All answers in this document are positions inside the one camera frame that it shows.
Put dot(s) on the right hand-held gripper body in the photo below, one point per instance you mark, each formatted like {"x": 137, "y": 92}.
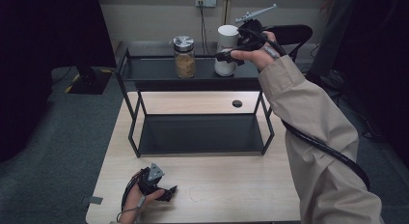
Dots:
{"x": 250, "y": 31}

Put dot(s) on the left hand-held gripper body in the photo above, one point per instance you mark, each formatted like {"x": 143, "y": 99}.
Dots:
{"x": 149, "y": 184}

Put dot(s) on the white jar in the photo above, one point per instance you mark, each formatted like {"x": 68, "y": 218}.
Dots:
{"x": 226, "y": 35}

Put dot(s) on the glass jar with silver lid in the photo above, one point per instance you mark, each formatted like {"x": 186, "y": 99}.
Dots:
{"x": 184, "y": 61}

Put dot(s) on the black metal shelf rack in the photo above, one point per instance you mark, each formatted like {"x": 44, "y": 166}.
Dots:
{"x": 199, "y": 134}

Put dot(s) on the person's left hand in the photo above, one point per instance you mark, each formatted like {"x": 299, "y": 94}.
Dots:
{"x": 133, "y": 204}

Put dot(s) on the person's right hand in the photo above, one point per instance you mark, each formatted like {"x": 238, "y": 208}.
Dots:
{"x": 262, "y": 56}

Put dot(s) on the black folding chair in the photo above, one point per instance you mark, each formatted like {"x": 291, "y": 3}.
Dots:
{"x": 295, "y": 34}

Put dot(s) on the grey tape piece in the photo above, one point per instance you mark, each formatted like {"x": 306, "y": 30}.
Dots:
{"x": 95, "y": 200}

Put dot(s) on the grey upright panel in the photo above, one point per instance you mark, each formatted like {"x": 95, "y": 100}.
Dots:
{"x": 331, "y": 34}

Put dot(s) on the dark curtain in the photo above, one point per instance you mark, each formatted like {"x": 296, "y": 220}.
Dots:
{"x": 38, "y": 56}
{"x": 379, "y": 56}

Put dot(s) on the white wall socket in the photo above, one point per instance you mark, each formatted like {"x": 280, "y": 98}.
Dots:
{"x": 205, "y": 0}

